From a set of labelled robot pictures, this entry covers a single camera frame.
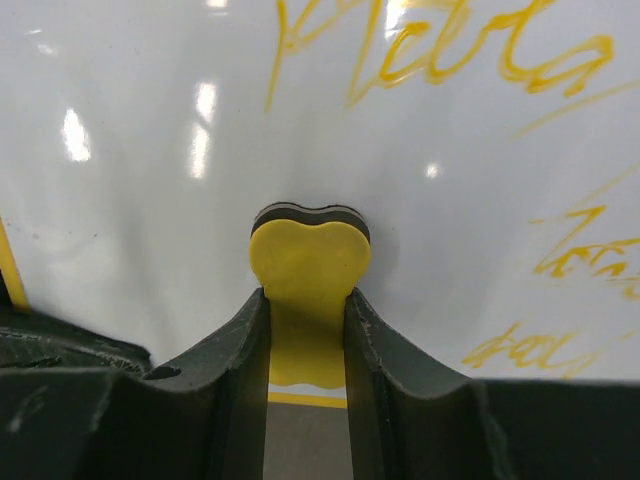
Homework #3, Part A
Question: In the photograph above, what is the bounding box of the yellow bone shaped eraser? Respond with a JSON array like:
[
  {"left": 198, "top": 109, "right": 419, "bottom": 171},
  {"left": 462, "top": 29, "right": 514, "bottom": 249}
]
[{"left": 248, "top": 202, "right": 371, "bottom": 390}]

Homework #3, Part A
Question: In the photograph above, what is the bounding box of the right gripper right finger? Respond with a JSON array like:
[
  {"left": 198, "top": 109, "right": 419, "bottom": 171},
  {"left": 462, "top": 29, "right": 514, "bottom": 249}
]
[{"left": 344, "top": 291, "right": 639, "bottom": 479}]

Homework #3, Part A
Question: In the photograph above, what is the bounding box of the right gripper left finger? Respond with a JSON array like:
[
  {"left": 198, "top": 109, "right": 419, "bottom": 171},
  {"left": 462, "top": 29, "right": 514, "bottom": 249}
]
[{"left": 1, "top": 291, "right": 270, "bottom": 479}]

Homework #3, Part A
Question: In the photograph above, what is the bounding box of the yellow framed whiteboard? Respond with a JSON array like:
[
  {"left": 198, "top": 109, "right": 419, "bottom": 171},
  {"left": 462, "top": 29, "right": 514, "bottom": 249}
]
[{"left": 1, "top": 1, "right": 639, "bottom": 381}]

